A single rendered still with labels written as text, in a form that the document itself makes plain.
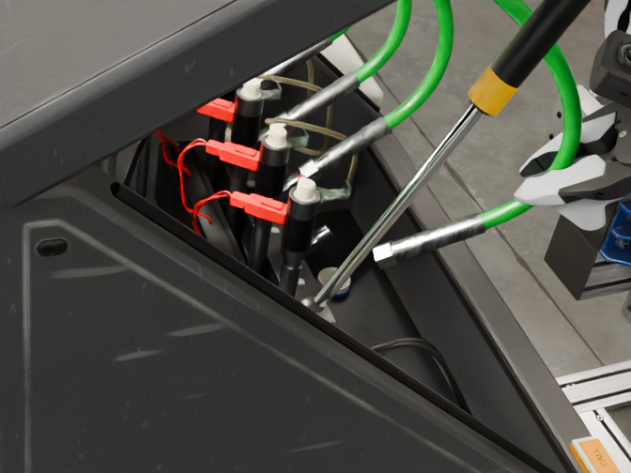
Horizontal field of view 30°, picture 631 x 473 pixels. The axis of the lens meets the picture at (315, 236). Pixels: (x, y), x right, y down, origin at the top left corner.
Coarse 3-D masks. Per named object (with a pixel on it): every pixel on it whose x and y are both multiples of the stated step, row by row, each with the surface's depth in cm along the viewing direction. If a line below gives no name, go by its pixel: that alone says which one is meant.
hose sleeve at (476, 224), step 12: (468, 216) 96; (480, 216) 96; (432, 228) 97; (444, 228) 97; (456, 228) 96; (468, 228) 96; (480, 228) 96; (396, 240) 98; (408, 240) 98; (420, 240) 97; (432, 240) 97; (444, 240) 97; (456, 240) 97; (396, 252) 98; (408, 252) 98; (420, 252) 98
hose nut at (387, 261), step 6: (378, 246) 99; (384, 246) 98; (390, 246) 98; (378, 252) 98; (384, 252) 98; (390, 252) 98; (378, 258) 98; (384, 258) 98; (390, 258) 98; (378, 264) 98; (384, 264) 98; (390, 264) 98; (396, 264) 98
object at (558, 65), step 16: (496, 0) 83; (512, 0) 83; (512, 16) 84; (528, 16) 83; (560, 48) 86; (560, 64) 86; (560, 80) 87; (560, 96) 88; (576, 96) 88; (576, 112) 88; (576, 128) 89; (576, 144) 90; (560, 160) 92; (496, 208) 96; (512, 208) 95; (528, 208) 95; (496, 224) 96
